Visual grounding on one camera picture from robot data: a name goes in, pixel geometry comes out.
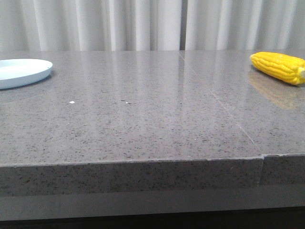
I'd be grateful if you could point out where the yellow corn cob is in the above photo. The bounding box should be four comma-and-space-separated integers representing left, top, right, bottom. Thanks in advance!
250, 52, 305, 85

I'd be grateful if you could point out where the light blue round plate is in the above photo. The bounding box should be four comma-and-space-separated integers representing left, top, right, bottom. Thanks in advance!
0, 59, 53, 90

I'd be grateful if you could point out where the white pleated curtain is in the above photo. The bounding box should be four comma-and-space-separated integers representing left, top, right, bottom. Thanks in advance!
0, 0, 305, 51

